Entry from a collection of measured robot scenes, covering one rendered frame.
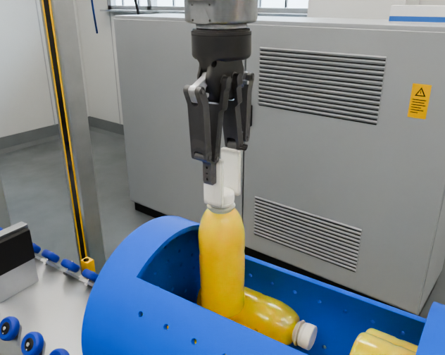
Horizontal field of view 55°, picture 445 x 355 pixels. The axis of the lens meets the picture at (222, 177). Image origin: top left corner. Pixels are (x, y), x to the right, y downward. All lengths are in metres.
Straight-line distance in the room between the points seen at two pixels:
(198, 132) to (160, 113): 2.36
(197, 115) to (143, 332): 0.28
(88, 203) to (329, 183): 1.33
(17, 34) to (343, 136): 3.94
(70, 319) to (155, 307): 0.45
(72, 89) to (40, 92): 4.19
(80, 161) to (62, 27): 0.36
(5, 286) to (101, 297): 0.50
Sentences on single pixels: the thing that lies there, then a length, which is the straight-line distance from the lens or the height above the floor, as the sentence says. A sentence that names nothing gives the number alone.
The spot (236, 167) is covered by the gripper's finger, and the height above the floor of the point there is 1.33.
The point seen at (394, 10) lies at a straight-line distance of 2.18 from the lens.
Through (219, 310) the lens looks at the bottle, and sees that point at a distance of 0.69.
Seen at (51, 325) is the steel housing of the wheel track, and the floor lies 0.93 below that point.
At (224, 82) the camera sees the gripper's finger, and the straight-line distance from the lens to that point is 0.54.
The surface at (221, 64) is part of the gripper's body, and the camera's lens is 0.55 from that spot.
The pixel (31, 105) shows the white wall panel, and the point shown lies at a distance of 5.38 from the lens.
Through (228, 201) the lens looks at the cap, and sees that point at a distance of 0.61.
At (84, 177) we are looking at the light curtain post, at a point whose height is 1.07.
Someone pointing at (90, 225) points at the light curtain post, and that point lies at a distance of 1.37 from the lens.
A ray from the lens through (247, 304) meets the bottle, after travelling 0.73.
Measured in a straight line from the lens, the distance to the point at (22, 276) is 1.11.
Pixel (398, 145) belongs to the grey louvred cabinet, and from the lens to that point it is 2.09.
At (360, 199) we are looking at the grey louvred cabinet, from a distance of 2.24.
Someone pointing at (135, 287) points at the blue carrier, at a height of 1.20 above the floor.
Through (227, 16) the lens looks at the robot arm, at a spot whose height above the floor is 1.53.
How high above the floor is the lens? 1.55
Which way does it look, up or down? 23 degrees down
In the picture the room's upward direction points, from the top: straight up
